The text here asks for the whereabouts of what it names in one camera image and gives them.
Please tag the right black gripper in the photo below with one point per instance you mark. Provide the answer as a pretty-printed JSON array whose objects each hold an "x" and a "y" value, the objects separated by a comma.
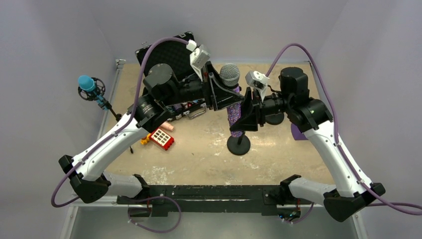
[{"x": 260, "y": 110}]

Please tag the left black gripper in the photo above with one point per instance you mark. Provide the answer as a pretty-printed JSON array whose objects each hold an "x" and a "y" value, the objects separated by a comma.
[{"x": 209, "y": 91}]

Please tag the purple glitter microphone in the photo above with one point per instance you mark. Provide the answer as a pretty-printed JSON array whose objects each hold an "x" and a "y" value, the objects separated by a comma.
[{"x": 230, "y": 75}]

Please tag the black round-base mic stand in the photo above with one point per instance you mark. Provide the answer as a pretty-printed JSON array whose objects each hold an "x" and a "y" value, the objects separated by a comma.
[{"x": 238, "y": 145}]

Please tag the black tripod shock-mount stand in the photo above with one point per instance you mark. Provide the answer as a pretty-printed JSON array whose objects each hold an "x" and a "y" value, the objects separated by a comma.
[{"x": 99, "y": 95}]

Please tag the blue toy microphone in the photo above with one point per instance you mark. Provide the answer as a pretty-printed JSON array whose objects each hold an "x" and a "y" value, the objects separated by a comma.
[{"x": 90, "y": 87}]

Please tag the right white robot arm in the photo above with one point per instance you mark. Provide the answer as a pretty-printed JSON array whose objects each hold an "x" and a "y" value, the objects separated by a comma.
[{"x": 352, "y": 190}]

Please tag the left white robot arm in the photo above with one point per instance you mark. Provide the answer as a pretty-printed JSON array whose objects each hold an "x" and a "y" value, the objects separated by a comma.
[{"x": 87, "y": 171}]

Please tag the black poker chip case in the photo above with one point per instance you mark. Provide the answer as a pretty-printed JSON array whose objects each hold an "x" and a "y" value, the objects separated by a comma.
[{"x": 176, "y": 56}]

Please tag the purple metronome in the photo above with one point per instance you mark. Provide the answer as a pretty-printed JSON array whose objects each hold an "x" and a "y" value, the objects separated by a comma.
[{"x": 296, "y": 134}]

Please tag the pink plastic cylinder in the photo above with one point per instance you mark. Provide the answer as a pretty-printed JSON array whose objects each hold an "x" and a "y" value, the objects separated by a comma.
[{"x": 167, "y": 126}]

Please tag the red toy block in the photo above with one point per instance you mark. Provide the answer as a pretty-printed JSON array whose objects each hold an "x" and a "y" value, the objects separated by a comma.
[{"x": 162, "y": 139}]

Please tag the yellow orange toy piece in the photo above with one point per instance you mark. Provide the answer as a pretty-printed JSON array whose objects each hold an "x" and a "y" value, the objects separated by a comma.
[{"x": 145, "y": 140}]

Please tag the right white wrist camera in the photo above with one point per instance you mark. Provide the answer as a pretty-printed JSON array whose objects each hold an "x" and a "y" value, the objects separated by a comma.
[{"x": 258, "y": 81}]

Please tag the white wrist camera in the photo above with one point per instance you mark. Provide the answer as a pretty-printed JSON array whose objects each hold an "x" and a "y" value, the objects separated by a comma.
[
  {"x": 198, "y": 57},
  {"x": 258, "y": 81}
]

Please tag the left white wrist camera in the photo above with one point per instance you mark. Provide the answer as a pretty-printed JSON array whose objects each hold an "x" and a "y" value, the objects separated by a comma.
[{"x": 198, "y": 57}]

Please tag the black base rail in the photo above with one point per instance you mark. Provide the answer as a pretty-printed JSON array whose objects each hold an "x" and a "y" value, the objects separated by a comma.
[{"x": 163, "y": 199}]

